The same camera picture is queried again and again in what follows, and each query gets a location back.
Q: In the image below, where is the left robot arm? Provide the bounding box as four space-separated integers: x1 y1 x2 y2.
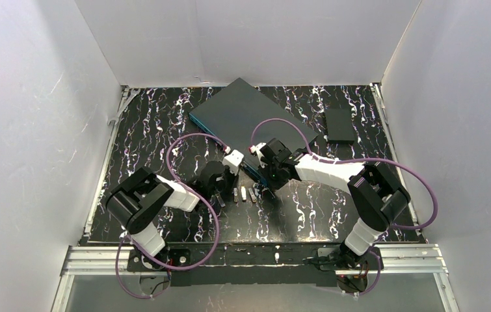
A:
105 161 239 256

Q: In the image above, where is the small silver plug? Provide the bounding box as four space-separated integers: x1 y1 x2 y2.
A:
248 188 258 203
233 188 239 203
215 194 226 208

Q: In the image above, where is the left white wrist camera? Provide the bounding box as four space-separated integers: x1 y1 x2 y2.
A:
222 148 244 176

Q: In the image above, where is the aluminium front rail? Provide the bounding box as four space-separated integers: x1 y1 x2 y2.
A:
61 243 448 276

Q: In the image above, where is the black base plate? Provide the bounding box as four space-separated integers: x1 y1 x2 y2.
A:
123 242 384 291

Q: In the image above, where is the metal wrench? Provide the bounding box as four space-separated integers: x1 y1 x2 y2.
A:
107 88 140 125

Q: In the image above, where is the small black network switch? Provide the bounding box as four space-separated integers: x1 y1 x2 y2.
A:
325 109 356 145

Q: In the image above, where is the large teal network switch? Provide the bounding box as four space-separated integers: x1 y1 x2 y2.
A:
189 78 318 185

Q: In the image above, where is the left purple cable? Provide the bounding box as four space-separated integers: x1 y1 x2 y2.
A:
114 133 233 300

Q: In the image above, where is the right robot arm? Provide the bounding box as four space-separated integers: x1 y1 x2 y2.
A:
249 139 410 265

